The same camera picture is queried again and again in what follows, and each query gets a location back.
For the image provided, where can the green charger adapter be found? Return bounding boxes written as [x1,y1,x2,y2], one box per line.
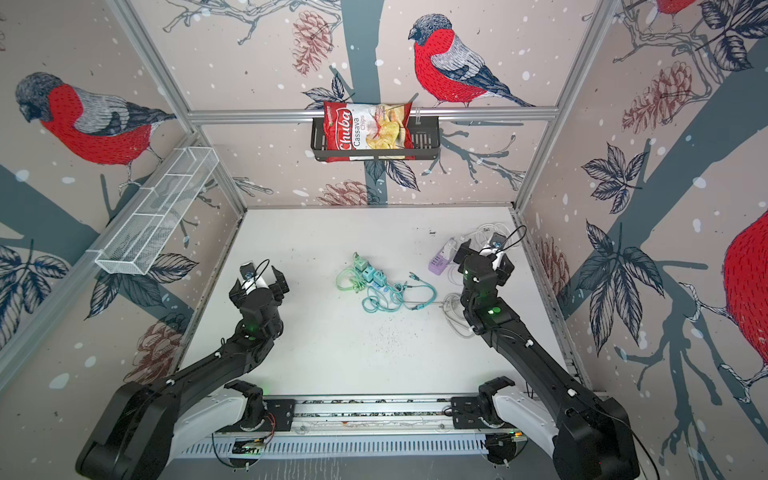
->
[353,252,369,272]

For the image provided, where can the white blue power strip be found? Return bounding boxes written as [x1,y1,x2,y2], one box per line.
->
[352,265,395,293]

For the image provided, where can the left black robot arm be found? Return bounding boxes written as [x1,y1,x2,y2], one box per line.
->
[75,261,290,479]

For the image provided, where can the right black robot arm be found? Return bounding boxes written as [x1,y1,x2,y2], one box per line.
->
[454,242,640,479]

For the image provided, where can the red cassava chips bag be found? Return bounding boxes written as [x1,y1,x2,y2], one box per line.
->
[323,102,413,162]

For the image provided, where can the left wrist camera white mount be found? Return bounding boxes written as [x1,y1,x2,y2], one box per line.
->
[239,259,270,294]

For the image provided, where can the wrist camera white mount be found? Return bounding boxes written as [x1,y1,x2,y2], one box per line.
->
[483,232,510,269]
[239,259,270,294]

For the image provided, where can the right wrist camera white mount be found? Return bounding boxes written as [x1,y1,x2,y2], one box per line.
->
[483,232,510,269]

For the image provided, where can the teal charging cable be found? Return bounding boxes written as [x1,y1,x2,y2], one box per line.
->
[361,271,439,314]

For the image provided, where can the black wall basket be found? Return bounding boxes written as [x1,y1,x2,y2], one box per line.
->
[310,116,441,162]

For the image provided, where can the white wire wall basket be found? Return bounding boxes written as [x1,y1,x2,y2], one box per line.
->
[95,146,219,275]

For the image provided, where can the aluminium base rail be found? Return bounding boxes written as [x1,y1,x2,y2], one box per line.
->
[128,392,619,460]

